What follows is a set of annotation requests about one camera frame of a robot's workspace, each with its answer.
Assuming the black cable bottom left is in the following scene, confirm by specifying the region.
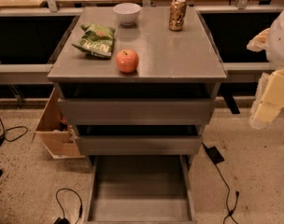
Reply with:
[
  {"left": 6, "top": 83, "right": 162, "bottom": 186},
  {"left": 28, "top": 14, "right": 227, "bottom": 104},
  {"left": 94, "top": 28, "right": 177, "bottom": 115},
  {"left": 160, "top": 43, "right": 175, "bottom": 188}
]
[{"left": 53, "top": 188, "right": 84, "bottom": 224}]

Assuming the black cable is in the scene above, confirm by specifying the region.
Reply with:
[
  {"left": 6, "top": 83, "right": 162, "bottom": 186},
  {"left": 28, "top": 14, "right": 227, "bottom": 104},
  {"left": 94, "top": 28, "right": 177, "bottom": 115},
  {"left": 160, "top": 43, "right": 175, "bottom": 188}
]
[
  {"left": 53, "top": 188, "right": 84, "bottom": 224},
  {"left": 0, "top": 108, "right": 29, "bottom": 152}
]

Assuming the red apple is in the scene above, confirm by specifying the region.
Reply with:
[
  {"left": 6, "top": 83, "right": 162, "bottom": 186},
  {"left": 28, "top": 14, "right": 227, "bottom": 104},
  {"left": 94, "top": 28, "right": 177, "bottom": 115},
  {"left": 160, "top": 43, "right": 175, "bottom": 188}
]
[{"left": 116, "top": 49, "right": 139, "bottom": 73}]

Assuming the top grey drawer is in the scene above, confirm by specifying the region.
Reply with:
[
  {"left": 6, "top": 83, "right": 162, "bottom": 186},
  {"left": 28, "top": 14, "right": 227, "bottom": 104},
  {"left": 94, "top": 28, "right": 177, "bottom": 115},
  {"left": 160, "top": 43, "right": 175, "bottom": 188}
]
[{"left": 58, "top": 98, "right": 215, "bottom": 125}]

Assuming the green jalapeno chip bag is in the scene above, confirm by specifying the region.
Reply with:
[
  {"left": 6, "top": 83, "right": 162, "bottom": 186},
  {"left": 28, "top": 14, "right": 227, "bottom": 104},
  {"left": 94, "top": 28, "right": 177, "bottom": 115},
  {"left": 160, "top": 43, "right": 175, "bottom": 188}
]
[{"left": 72, "top": 23, "right": 116, "bottom": 59}]

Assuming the middle grey drawer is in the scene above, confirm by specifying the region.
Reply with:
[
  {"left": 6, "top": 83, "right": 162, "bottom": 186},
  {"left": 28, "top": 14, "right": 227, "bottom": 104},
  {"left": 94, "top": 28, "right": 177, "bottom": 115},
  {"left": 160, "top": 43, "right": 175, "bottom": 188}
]
[{"left": 76, "top": 135, "right": 202, "bottom": 155}]

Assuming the bottom grey drawer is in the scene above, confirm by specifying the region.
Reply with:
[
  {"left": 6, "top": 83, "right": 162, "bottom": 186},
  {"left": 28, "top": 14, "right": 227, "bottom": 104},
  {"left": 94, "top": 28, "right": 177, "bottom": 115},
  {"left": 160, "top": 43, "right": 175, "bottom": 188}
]
[{"left": 83, "top": 156, "right": 197, "bottom": 224}]

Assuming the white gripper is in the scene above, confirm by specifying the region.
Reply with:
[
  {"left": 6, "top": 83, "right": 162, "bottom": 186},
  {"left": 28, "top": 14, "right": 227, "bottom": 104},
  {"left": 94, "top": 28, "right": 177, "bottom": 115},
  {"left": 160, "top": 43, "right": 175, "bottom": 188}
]
[{"left": 247, "top": 9, "right": 284, "bottom": 129}]

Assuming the gold soda can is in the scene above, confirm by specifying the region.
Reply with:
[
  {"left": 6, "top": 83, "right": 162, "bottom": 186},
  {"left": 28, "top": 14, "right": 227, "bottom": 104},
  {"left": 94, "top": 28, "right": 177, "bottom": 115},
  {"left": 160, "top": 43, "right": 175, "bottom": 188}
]
[{"left": 169, "top": 0, "right": 187, "bottom": 31}]

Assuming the grey drawer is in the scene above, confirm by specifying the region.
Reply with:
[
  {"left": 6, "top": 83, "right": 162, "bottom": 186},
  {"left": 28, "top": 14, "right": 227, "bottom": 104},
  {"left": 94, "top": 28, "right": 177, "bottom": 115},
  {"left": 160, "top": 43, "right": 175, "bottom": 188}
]
[
  {"left": 76, "top": 135, "right": 202, "bottom": 155},
  {"left": 58, "top": 98, "right": 215, "bottom": 125},
  {"left": 83, "top": 156, "right": 197, "bottom": 224}
]

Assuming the grey drawer cabinet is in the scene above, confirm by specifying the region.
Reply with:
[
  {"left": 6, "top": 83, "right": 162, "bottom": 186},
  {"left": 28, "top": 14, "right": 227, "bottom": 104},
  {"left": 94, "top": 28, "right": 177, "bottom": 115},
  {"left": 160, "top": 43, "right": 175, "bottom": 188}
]
[{"left": 47, "top": 6, "right": 228, "bottom": 157}]

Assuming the white bowl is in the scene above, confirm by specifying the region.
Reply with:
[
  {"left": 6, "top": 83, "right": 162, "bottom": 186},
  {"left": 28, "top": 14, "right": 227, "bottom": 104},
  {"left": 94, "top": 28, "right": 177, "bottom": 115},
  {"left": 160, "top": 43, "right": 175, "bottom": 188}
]
[{"left": 113, "top": 3, "right": 141, "bottom": 25}]

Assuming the cardboard box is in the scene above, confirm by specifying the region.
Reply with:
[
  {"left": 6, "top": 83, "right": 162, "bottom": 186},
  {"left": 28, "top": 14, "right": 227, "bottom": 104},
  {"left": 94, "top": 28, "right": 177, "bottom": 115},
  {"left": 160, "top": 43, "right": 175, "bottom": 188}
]
[{"left": 35, "top": 90, "right": 82, "bottom": 159}]

